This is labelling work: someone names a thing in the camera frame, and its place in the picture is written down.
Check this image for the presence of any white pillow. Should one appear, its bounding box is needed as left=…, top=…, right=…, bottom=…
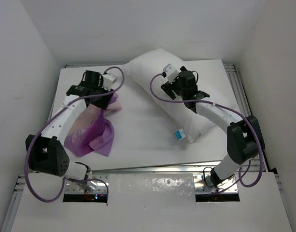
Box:
left=123, top=48, right=237, bottom=144

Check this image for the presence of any pink purple pillowcase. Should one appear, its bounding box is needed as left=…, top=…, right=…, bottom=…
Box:
left=64, top=93, right=122, bottom=157

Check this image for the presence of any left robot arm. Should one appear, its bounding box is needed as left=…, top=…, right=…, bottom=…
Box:
left=26, top=70, right=119, bottom=192

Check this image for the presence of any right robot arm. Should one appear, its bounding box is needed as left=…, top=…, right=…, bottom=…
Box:
left=161, top=64, right=265, bottom=188

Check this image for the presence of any blue white pillow label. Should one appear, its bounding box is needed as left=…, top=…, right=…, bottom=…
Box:
left=174, top=129, right=186, bottom=141

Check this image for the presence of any white front cover board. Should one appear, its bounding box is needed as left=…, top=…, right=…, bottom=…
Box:
left=12, top=173, right=291, bottom=232

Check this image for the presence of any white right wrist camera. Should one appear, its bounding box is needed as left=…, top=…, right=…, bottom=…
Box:
left=162, top=64, right=179, bottom=83

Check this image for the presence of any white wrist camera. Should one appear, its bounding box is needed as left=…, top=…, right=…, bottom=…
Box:
left=162, top=64, right=179, bottom=83
left=102, top=73, right=117, bottom=89

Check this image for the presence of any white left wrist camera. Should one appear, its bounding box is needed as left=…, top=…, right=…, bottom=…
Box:
left=102, top=73, right=117, bottom=89

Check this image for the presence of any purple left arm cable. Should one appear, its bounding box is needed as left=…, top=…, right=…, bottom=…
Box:
left=24, top=66, right=126, bottom=202

